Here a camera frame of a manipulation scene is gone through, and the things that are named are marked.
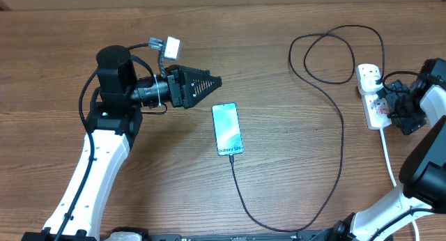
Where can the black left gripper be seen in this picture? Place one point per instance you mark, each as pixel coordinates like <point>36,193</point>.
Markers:
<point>180,79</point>

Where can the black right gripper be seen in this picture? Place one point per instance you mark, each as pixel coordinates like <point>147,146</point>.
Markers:
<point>410,125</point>

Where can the Samsung Galaxy smartphone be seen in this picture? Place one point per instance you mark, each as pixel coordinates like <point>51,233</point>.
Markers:
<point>228,135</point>

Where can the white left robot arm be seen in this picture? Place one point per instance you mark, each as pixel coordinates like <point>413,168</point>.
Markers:
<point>111,126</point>

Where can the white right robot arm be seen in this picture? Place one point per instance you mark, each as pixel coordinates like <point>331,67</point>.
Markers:
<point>419,190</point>

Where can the white charger adapter plug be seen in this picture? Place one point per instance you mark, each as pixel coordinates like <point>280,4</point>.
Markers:
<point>367,84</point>

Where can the white power strip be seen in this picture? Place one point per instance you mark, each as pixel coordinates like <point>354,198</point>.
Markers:
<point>375,109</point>

